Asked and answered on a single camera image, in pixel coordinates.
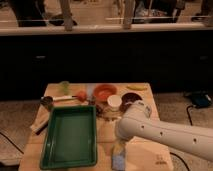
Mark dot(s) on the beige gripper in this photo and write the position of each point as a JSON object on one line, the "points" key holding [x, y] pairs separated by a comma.
{"points": [[119, 147]]}

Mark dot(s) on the blue sponge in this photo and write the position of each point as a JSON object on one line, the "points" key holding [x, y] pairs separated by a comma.
{"points": [[118, 162]]}

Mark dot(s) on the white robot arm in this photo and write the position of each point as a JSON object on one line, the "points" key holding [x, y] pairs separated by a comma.
{"points": [[136, 122]]}

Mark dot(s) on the green plastic tray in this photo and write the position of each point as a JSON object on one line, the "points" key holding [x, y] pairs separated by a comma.
{"points": [[71, 138]]}

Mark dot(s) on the dark clutter utensils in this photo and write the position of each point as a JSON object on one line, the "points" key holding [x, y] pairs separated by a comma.
{"points": [[105, 113]]}

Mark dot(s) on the white cup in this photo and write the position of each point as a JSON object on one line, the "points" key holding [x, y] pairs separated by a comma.
{"points": [[114, 102]]}

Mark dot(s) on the wooden table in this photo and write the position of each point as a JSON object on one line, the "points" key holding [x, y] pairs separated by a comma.
{"points": [[141, 154]]}

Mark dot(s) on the dark purple bowl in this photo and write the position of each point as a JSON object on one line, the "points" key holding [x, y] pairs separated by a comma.
{"points": [[128, 99]]}

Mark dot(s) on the orange bowl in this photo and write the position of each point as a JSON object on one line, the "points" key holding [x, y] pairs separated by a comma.
{"points": [[103, 91]]}

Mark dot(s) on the yellow banana toy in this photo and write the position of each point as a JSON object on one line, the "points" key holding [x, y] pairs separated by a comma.
{"points": [[136, 88]]}

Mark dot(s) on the beige brush block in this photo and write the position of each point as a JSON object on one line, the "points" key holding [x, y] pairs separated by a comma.
{"points": [[40, 122]]}

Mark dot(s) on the green translucent cup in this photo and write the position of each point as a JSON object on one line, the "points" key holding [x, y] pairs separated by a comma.
{"points": [[64, 87]]}

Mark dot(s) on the metal measuring cup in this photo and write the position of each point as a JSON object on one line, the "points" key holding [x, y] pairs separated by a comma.
{"points": [[47, 102]]}

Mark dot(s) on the dark blue floor device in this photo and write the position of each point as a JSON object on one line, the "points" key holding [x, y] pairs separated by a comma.
{"points": [[200, 100]]}

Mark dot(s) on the white handled utensil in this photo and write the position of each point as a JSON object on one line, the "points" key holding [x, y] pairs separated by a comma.
{"points": [[61, 98]]}

